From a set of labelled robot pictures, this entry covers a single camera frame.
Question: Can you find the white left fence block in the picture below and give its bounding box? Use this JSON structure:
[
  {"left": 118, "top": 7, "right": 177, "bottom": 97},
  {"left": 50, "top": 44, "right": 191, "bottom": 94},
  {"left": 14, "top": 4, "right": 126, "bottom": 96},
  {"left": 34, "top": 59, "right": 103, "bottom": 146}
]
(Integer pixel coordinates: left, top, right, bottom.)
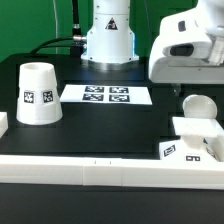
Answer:
[{"left": 0, "top": 112, "right": 8, "bottom": 138}]

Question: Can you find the thin white cable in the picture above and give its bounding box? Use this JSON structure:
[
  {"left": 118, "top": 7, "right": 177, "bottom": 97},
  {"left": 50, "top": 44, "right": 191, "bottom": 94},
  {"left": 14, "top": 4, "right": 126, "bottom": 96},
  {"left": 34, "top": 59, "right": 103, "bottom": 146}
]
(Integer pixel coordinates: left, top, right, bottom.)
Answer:
[{"left": 52, "top": 0, "right": 60, "bottom": 55}]

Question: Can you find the white lamp base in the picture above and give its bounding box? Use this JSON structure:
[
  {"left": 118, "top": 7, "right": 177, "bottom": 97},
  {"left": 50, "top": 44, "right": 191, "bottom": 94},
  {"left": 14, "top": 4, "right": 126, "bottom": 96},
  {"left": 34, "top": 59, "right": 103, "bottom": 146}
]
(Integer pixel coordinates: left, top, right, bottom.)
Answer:
[{"left": 159, "top": 117, "right": 222, "bottom": 163}]

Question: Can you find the white marker sheet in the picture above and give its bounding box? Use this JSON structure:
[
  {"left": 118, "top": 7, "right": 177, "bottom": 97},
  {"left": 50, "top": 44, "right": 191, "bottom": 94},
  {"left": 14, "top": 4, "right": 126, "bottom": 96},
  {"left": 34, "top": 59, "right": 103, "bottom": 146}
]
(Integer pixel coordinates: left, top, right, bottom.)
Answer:
[{"left": 60, "top": 84, "right": 152, "bottom": 105}]

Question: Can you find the white lamp bulb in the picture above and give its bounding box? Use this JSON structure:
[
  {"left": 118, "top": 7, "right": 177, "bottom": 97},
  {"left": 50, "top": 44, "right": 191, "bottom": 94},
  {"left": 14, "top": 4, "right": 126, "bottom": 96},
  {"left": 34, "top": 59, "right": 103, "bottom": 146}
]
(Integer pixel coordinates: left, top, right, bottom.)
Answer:
[{"left": 182, "top": 94, "right": 217, "bottom": 119}]

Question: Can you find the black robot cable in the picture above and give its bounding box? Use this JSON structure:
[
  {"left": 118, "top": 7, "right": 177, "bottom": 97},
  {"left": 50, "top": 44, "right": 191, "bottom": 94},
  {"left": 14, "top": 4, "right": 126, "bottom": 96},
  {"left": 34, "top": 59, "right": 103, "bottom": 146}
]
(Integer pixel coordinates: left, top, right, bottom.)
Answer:
[{"left": 29, "top": 0, "right": 88, "bottom": 56}]

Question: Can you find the white lamp shade cone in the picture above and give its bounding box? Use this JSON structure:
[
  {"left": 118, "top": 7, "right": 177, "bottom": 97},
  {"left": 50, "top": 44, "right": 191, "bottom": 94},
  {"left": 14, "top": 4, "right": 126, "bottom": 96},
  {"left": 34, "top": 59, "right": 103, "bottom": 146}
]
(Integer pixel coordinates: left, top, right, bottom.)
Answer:
[{"left": 16, "top": 62, "right": 63, "bottom": 125}]

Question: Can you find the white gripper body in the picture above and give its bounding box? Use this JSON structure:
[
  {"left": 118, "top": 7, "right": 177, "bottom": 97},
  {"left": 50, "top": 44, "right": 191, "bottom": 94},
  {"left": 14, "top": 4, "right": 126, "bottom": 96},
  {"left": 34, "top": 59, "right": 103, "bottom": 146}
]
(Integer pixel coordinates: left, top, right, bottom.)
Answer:
[{"left": 148, "top": 7, "right": 224, "bottom": 84}]

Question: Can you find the white front fence wall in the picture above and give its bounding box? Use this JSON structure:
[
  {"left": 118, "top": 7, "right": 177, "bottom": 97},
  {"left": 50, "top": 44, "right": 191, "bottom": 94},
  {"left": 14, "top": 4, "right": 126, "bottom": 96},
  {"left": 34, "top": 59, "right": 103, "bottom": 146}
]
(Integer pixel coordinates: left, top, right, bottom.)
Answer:
[{"left": 0, "top": 155, "right": 224, "bottom": 190}]

